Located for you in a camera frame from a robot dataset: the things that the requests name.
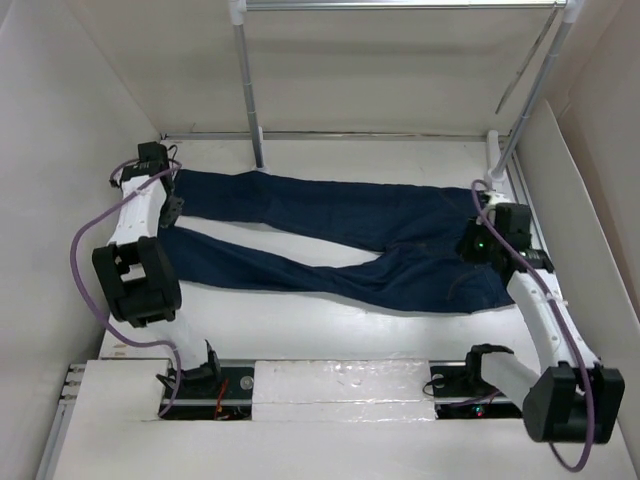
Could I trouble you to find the dark blue denim trousers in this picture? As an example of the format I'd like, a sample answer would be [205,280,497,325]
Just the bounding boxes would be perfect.
[158,170,512,314]

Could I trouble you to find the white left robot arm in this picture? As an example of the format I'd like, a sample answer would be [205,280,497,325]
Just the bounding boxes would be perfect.
[92,142,224,397]

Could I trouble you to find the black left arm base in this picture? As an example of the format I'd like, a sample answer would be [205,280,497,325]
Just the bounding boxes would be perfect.
[156,351,255,421]

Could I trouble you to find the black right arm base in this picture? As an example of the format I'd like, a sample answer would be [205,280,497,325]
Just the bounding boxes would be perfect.
[422,343,522,420]

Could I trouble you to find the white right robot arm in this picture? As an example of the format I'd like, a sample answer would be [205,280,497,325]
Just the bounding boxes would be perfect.
[456,192,625,444]

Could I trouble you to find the white clothes rack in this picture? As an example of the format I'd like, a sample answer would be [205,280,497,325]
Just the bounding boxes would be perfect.
[226,1,583,188]

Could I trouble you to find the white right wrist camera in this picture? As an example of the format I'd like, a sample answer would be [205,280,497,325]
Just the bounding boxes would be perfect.
[480,190,512,208]

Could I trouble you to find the silver wire hanger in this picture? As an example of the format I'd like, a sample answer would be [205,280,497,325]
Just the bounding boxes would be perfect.
[494,1,560,115]

